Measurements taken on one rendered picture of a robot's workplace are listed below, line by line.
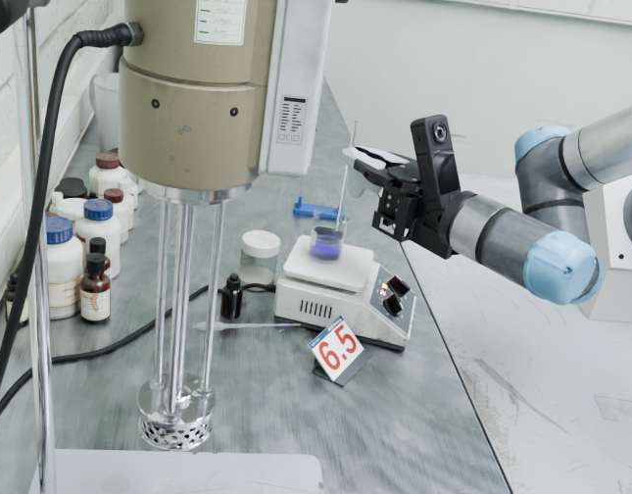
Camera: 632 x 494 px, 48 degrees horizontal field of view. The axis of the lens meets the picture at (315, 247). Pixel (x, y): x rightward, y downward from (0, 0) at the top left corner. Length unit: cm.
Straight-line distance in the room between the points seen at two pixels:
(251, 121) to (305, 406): 51
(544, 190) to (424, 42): 159
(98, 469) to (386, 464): 32
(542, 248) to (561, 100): 191
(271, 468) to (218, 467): 6
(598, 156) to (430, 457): 40
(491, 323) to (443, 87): 147
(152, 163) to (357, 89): 200
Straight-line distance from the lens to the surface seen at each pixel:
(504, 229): 81
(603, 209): 124
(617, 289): 124
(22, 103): 51
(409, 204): 87
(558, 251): 79
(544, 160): 92
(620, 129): 86
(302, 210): 135
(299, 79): 46
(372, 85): 245
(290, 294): 100
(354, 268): 102
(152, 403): 62
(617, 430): 103
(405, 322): 103
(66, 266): 98
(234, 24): 44
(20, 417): 88
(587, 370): 112
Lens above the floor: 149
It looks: 28 degrees down
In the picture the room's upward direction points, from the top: 9 degrees clockwise
